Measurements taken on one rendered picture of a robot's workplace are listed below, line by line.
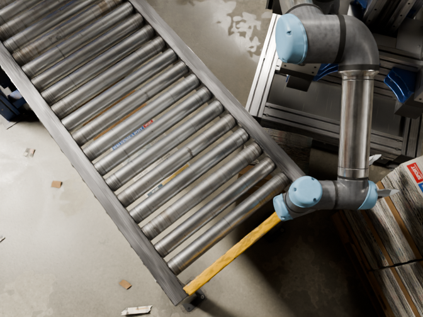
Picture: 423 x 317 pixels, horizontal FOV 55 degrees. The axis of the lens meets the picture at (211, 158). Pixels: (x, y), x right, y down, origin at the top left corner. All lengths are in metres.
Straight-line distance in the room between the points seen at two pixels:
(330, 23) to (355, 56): 0.10
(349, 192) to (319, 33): 0.40
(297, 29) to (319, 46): 0.07
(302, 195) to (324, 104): 1.11
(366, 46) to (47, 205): 1.69
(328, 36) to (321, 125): 1.03
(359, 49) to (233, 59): 1.42
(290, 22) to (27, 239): 1.66
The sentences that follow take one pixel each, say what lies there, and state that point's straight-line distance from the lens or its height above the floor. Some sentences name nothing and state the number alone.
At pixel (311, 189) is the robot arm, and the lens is 1.03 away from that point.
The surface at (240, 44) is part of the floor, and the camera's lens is 2.45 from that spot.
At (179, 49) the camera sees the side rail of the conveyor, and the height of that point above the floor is 0.80.
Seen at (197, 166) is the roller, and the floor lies 0.80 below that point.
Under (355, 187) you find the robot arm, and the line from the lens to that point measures 1.08.
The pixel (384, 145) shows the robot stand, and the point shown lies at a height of 0.22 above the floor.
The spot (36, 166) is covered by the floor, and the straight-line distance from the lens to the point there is 2.30.
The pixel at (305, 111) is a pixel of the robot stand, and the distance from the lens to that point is 2.04.
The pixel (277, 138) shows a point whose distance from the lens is 1.77.
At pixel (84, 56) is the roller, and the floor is 0.79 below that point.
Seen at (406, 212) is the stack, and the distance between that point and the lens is 1.48.
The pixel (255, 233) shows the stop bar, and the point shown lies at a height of 0.82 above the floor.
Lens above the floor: 2.00
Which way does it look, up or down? 71 degrees down
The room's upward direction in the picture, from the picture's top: 1 degrees counter-clockwise
